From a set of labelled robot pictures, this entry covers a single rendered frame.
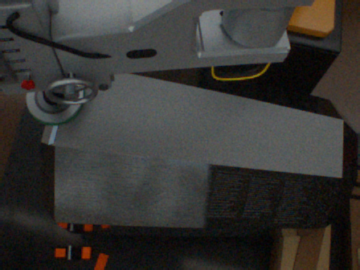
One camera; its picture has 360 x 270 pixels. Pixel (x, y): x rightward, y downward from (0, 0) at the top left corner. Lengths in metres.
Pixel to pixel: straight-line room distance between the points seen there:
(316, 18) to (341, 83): 0.90
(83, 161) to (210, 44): 0.65
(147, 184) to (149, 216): 0.14
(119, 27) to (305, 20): 1.09
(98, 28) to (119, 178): 0.68
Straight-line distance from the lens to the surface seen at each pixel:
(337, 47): 2.02
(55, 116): 1.58
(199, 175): 1.57
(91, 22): 1.12
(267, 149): 1.60
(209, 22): 1.30
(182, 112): 1.60
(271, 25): 1.17
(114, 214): 1.70
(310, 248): 2.19
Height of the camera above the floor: 2.32
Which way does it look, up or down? 70 degrees down
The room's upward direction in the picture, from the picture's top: 8 degrees clockwise
